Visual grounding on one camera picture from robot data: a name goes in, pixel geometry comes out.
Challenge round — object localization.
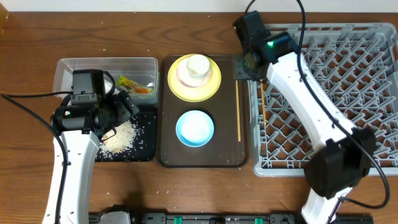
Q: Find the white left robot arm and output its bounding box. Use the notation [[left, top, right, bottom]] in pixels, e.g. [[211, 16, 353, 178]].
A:
[[43, 91, 139, 223]]

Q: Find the cream cup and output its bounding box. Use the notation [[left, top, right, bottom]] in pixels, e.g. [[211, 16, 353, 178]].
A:
[[186, 54, 210, 79]]

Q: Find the brown serving tray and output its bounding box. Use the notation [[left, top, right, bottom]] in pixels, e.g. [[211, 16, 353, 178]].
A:
[[157, 55, 251, 167]]

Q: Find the yellow plate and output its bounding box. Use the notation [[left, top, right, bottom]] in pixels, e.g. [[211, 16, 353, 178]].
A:
[[167, 54, 221, 102]]

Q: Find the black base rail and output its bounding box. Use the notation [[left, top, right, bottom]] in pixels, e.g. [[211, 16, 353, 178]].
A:
[[88, 205, 374, 224]]

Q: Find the light blue bowl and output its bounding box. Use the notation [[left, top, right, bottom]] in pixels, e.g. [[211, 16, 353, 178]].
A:
[[175, 110, 215, 147]]

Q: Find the clear plastic waste bin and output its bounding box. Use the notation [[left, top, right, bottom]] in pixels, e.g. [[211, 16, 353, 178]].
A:
[[53, 57, 159, 106]]

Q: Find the grey dishwasher rack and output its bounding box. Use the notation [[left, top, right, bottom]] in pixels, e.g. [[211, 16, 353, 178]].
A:
[[248, 23, 397, 177]]

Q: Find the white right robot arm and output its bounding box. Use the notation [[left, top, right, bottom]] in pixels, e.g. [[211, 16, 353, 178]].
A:
[[237, 31, 376, 223]]

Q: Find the pink bowl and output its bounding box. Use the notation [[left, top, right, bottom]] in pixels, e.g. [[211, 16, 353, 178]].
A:
[[176, 58, 211, 88]]

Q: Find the black waste tray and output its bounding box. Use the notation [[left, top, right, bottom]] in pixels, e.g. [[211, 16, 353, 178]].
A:
[[95, 105, 157, 162]]

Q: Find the pile of rice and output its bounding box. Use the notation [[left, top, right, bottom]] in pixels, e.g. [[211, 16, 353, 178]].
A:
[[96, 121, 144, 162]]

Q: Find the wooden chopstick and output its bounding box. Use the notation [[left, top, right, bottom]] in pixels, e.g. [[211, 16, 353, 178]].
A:
[[260, 79, 267, 129], [235, 80, 241, 142]]

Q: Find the yellow snack wrapper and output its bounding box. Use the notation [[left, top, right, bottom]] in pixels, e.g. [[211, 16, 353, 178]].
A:
[[116, 75, 154, 94]]

